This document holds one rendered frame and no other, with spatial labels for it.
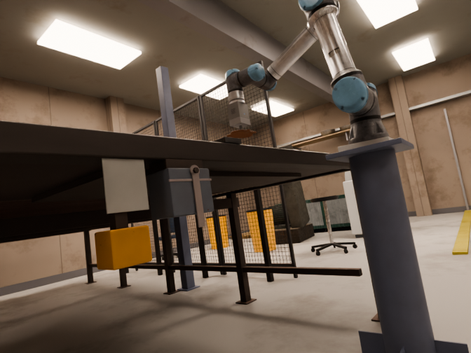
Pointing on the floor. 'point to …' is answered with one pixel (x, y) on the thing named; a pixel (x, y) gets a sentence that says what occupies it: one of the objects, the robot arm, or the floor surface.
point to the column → (391, 253)
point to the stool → (329, 228)
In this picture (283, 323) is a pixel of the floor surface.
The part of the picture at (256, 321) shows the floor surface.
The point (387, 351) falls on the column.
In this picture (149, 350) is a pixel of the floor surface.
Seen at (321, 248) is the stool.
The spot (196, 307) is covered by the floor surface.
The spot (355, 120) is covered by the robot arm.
